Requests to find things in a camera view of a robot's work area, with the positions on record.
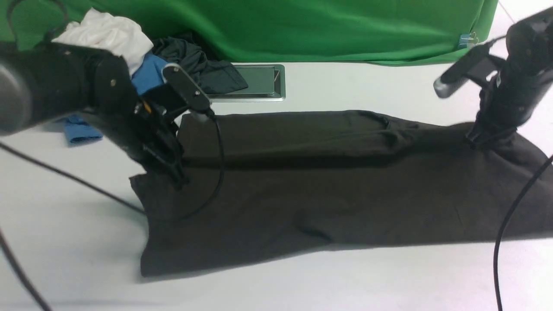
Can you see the metal table cable hatch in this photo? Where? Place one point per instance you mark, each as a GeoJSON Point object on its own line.
{"type": "Point", "coordinates": [266, 83]}

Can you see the crumpled dark teal shirt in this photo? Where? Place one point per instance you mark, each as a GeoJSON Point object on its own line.
{"type": "Point", "coordinates": [214, 75]}

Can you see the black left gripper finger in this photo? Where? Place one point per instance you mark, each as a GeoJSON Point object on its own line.
{"type": "Point", "coordinates": [176, 174]}

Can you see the crumpled white shirt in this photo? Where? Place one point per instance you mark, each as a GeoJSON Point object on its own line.
{"type": "Point", "coordinates": [121, 36]}

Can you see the blue binder clip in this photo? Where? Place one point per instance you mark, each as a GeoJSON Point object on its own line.
{"type": "Point", "coordinates": [468, 40]}

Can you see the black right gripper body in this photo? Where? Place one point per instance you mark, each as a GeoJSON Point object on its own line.
{"type": "Point", "coordinates": [506, 102]}

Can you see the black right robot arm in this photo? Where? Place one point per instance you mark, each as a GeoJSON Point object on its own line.
{"type": "Point", "coordinates": [529, 45]}

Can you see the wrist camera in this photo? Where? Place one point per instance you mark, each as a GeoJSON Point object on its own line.
{"type": "Point", "coordinates": [195, 100]}
{"type": "Point", "coordinates": [476, 65]}

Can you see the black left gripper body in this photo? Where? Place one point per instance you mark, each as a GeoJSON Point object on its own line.
{"type": "Point", "coordinates": [139, 127]}

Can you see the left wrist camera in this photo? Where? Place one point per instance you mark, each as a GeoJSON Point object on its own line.
{"type": "Point", "coordinates": [195, 100]}

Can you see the green backdrop cloth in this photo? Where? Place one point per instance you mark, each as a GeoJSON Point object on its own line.
{"type": "Point", "coordinates": [387, 32]}

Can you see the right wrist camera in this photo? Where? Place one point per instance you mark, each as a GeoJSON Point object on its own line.
{"type": "Point", "coordinates": [476, 65]}

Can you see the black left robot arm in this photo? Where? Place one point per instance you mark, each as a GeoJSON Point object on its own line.
{"type": "Point", "coordinates": [53, 81]}

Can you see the dark gray long-sleeved shirt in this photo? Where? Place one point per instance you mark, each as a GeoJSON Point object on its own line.
{"type": "Point", "coordinates": [301, 182]}

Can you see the crumpled blue shirt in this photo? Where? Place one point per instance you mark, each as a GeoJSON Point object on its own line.
{"type": "Point", "coordinates": [148, 76]}

